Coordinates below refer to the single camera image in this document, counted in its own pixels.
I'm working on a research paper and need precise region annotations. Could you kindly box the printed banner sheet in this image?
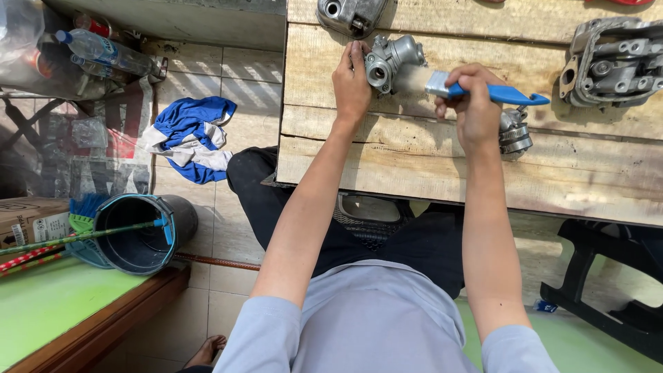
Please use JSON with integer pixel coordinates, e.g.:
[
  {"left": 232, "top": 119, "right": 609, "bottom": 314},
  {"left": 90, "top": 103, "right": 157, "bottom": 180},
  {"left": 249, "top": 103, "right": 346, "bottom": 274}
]
[{"left": 0, "top": 75, "right": 156, "bottom": 200}]

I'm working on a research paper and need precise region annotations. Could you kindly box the wooden plank workbench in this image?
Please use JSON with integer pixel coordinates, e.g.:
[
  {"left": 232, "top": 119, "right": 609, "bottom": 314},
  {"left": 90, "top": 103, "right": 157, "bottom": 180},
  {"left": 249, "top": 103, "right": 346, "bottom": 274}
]
[{"left": 261, "top": 0, "right": 663, "bottom": 229}]

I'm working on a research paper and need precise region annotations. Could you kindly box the clear plastic water bottle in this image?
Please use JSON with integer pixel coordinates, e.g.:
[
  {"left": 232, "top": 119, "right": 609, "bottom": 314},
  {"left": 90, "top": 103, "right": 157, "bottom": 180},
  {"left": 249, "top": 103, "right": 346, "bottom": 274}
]
[{"left": 55, "top": 28, "right": 162, "bottom": 78}]

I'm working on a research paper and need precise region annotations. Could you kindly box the blue and green broom head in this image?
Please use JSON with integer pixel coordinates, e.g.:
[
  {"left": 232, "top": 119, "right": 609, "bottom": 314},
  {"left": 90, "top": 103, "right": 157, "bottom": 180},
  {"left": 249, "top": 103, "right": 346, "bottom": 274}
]
[{"left": 65, "top": 193, "right": 112, "bottom": 269}]

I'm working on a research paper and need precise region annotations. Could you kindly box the black plastic stool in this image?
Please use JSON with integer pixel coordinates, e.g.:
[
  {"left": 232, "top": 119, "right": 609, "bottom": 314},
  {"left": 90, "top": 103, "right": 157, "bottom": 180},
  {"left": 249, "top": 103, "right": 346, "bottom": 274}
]
[{"left": 540, "top": 218, "right": 663, "bottom": 365}]

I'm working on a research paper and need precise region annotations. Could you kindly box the person's right hand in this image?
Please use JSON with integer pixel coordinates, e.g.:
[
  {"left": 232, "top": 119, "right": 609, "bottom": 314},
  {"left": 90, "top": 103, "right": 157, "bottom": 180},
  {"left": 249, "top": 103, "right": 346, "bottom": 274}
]
[{"left": 434, "top": 63, "right": 508, "bottom": 154}]

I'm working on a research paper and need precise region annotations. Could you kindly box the small ribbed metal engine part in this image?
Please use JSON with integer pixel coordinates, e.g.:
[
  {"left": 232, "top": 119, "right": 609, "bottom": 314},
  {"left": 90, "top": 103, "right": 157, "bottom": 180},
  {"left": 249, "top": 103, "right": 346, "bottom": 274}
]
[{"left": 498, "top": 106, "right": 534, "bottom": 155}]

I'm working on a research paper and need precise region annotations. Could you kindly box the red striped broom stick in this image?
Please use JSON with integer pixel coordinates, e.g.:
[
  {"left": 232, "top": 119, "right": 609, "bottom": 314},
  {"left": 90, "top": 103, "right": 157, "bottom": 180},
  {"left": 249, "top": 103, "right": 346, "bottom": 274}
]
[{"left": 0, "top": 243, "right": 68, "bottom": 279}]

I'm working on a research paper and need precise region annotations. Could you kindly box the black plastic bucket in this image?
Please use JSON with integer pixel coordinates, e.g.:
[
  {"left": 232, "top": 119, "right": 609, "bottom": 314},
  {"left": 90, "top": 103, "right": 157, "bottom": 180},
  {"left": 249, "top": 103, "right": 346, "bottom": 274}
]
[{"left": 92, "top": 194, "right": 199, "bottom": 276}]

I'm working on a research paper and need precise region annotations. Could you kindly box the silver metal engine cover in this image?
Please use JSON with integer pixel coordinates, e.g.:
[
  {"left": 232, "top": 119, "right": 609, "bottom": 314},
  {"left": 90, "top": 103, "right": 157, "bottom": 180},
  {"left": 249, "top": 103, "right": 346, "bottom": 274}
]
[{"left": 316, "top": 0, "right": 388, "bottom": 39}]

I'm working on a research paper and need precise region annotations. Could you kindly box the grey engine cylinder head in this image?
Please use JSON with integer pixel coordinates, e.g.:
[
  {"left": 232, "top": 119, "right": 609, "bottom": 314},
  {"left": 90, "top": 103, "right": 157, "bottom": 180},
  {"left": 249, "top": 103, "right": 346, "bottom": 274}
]
[{"left": 559, "top": 17, "right": 663, "bottom": 108}]

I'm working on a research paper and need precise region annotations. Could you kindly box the clear plastic bag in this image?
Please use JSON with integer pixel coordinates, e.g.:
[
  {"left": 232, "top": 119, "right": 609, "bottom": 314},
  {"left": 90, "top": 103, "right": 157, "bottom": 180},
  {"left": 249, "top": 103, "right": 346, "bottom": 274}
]
[{"left": 0, "top": 0, "right": 122, "bottom": 102}]

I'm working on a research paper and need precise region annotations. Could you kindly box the green topped wooden table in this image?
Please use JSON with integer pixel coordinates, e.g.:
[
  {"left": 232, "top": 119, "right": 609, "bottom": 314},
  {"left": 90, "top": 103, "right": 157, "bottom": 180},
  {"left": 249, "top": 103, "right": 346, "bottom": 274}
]
[{"left": 0, "top": 256, "right": 191, "bottom": 373}]

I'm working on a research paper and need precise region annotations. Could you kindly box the green striped broom stick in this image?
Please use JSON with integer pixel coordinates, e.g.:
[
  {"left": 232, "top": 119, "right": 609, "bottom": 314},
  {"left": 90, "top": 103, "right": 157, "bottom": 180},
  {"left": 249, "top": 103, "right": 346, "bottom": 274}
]
[{"left": 0, "top": 220, "right": 167, "bottom": 257}]

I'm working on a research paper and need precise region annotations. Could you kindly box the blue and white cloth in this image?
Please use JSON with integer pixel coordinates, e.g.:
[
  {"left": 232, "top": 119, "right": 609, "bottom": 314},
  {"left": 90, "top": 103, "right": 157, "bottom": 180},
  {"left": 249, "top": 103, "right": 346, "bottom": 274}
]
[{"left": 141, "top": 96, "right": 238, "bottom": 185}]

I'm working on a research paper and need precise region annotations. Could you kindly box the blue handled paint brush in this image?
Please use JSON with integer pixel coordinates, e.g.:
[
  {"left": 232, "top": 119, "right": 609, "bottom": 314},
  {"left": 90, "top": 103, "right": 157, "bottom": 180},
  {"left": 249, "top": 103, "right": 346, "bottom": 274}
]
[{"left": 399, "top": 65, "right": 551, "bottom": 107}]

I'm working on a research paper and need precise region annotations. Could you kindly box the brown cardboard box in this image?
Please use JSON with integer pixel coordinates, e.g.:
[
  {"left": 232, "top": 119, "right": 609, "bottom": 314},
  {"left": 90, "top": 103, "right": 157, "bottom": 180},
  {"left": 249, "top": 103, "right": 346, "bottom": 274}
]
[{"left": 0, "top": 197, "right": 72, "bottom": 250}]

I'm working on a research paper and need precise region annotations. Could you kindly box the silver metal carburetor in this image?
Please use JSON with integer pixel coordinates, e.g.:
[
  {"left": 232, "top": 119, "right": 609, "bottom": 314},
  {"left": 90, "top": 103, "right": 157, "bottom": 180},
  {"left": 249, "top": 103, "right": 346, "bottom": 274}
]
[{"left": 364, "top": 34, "right": 429, "bottom": 96}]

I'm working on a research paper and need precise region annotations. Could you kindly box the person's left hand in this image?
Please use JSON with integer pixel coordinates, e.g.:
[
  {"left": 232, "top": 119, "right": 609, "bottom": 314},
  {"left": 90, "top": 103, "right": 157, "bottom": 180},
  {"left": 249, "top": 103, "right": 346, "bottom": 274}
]
[{"left": 331, "top": 40, "right": 373, "bottom": 125}]

